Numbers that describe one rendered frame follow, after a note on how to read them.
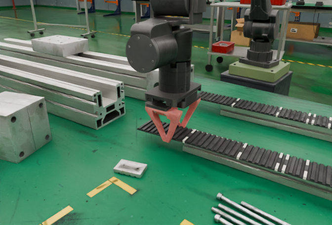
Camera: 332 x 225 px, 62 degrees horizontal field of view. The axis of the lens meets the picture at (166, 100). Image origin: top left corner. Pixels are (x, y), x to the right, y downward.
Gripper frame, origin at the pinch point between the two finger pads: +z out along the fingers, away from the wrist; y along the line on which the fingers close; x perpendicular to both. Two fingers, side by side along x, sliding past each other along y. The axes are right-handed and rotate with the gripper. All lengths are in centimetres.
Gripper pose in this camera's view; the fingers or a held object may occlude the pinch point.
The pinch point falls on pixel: (173, 132)
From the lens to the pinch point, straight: 54.2
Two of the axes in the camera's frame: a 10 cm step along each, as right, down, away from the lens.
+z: -0.1, 9.3, 3.7
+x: 8.5, 2.0, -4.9
